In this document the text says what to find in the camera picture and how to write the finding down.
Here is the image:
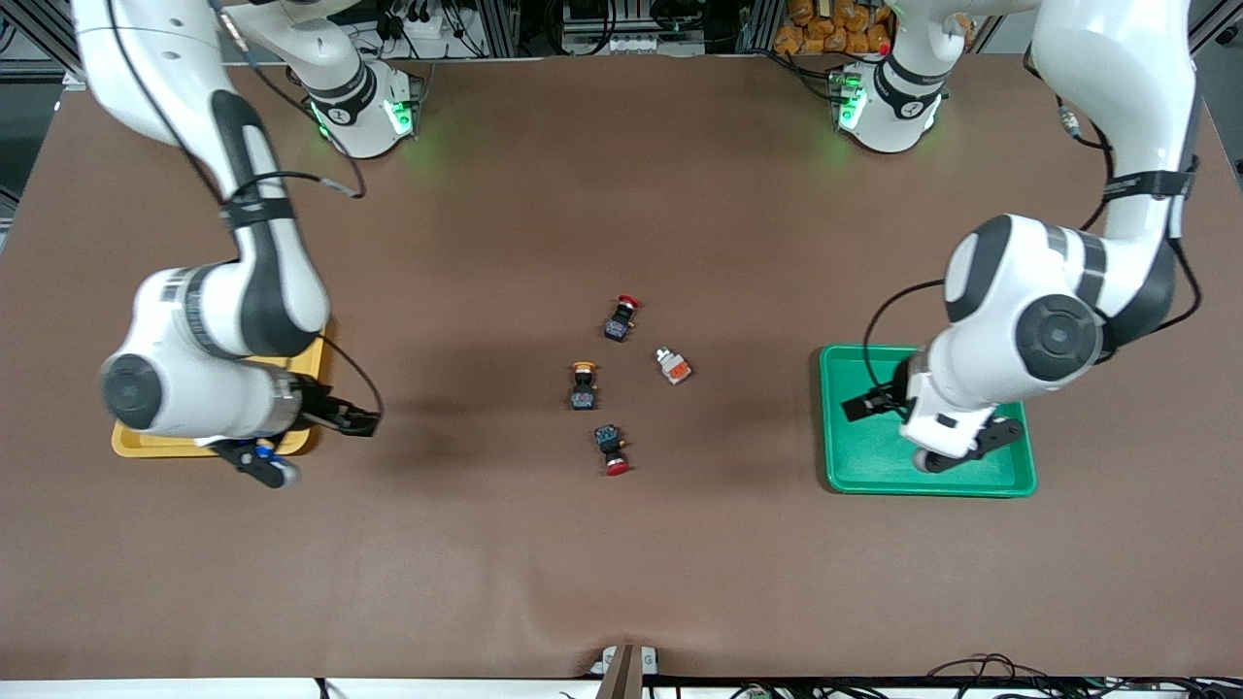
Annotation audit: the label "green plastic tray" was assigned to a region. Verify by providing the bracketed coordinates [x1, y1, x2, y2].
[819, 346, 1038, 498]

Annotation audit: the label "yellow plastic tray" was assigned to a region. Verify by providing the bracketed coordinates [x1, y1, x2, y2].
[111, 335, 327, 458]

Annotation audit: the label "red mushroom pushbutton black block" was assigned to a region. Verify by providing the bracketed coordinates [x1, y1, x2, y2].
[593, 423, 631, 477]
[603, 294, 642, 343]

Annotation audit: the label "brown table mat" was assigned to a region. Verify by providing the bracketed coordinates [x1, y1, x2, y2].
[0, 53, 1243, 681]

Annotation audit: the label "orange yellow object pile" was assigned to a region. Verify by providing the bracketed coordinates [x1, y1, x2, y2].
[772, 0, 894, 56]

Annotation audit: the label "white socket strip black plugs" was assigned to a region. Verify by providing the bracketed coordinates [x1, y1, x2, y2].
[374, 0, 462, 45]

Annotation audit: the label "white power strip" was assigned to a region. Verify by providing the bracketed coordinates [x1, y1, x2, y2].
[561, 32, 663, 57]

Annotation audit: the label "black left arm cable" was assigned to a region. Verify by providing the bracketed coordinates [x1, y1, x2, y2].
[862, 49, 1203, 394]

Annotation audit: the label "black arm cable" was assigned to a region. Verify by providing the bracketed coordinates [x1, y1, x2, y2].
[209, 0, 385, 418]
[862, 49, 1203, 394]

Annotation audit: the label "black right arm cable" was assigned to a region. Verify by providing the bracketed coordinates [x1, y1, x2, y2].
[209, 0, 385, 418]

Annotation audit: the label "black cable bundle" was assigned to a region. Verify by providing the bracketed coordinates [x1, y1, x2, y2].
[918, 652, 1243, 699]

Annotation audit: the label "metal mat clamp bracket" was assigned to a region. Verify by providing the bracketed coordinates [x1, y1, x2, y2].
[588, 643, 662, 699]

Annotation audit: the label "aluminium profile post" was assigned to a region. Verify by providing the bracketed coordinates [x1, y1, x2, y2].
[481, 0, 525, 57]
[738, 0, 778, 54]

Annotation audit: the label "aluminium frame profile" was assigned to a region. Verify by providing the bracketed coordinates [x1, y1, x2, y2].
[0, 0, 93, 90]
[1190, 0, 1243, 75]

